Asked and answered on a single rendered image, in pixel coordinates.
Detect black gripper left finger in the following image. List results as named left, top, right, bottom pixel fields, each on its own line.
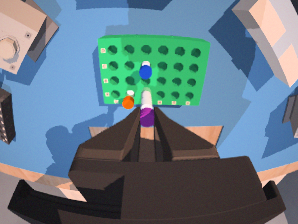
left=73, top=107, right=141, bottom=162

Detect blue-capped white tube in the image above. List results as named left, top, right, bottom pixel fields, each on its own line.
left=139, top=61, right=152, bottom=79

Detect blue bench mat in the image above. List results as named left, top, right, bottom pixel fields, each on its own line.
left=0, top=0, right=298, bottom=179

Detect cream block with rows of round holes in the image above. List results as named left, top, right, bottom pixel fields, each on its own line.
left=282, top=94, right=298, bottom=138

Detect white tube with violet cap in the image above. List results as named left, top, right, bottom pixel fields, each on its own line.
left=140, top=87, right=154, bottom=127

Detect green tube rack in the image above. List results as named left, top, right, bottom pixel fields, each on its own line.
left=98, top=34, right=211, bottom=106

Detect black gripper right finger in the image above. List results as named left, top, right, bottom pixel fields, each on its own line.
left=153, top=107, right=220, bottom=162

